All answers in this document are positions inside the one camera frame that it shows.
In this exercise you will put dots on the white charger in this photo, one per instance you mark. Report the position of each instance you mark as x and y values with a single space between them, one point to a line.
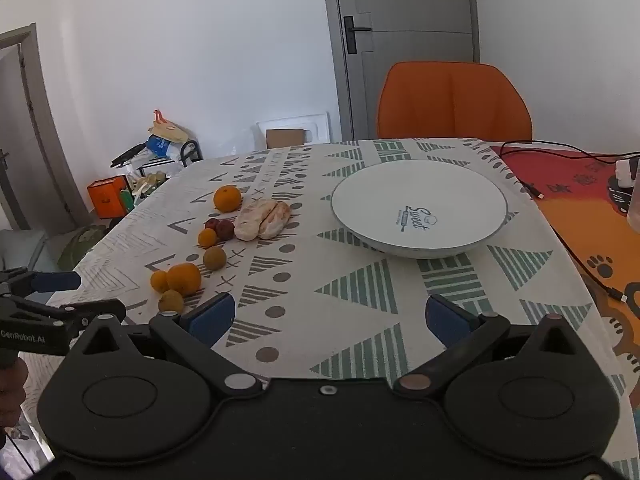
626 169

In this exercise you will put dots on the orange box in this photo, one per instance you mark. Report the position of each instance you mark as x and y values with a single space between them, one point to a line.
106 196

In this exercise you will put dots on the green bag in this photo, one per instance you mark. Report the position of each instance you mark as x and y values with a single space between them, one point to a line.
82 247

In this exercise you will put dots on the person's left hand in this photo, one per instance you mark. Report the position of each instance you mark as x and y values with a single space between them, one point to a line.
12 385

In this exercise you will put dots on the grey door frame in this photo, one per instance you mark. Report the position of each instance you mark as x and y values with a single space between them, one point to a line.
42 125

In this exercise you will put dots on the medium orange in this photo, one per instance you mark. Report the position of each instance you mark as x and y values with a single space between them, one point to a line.
184 279

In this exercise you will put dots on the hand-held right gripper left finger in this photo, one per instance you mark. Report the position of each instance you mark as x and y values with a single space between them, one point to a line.
212 317

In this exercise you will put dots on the grey door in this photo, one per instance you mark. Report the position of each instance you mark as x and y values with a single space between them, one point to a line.
415 75

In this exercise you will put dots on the cardboard box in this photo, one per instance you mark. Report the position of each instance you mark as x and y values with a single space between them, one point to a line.
285 138

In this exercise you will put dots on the yellow bag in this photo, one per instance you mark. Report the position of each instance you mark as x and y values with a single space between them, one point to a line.
169 129

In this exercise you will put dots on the white panel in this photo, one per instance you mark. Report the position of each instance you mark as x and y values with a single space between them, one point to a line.
315 127

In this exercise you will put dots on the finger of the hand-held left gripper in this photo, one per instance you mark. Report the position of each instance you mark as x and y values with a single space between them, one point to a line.
85 308
55 281

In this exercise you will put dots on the brownish green round fruit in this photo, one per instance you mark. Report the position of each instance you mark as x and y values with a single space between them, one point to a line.
215 258

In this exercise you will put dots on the white round plate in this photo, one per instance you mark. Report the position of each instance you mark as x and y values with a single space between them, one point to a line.
380 200

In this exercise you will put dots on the small orange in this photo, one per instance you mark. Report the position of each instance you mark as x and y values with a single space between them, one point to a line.
159 281
207 238

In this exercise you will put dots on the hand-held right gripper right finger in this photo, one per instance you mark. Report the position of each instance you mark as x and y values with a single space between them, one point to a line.
447 321

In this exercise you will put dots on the small orange fruit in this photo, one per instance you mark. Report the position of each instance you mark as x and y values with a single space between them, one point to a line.
171 302

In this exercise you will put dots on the large orange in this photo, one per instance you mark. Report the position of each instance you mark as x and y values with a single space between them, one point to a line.
227 198

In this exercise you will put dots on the peeled pomelo segment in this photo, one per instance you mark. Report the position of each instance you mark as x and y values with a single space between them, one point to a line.
276 219
251 219

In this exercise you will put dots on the black rack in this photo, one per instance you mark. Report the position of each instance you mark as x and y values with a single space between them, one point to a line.
190 152

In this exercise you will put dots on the orange chair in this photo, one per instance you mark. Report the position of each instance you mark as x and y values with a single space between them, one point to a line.
452 102

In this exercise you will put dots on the blue white bag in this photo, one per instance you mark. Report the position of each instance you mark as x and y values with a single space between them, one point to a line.
160 146

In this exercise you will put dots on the dark red jujube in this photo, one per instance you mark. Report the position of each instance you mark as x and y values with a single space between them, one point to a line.
225 230

